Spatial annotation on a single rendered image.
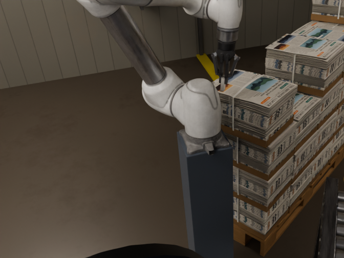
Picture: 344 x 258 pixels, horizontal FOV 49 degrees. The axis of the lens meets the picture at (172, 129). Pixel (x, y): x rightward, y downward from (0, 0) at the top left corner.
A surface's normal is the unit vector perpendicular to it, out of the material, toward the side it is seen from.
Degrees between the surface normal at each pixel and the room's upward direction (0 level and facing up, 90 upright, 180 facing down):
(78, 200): 0
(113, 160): 0
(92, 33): 90
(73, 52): 90
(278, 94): 3
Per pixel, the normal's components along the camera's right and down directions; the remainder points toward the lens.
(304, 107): -0.10, -0.83
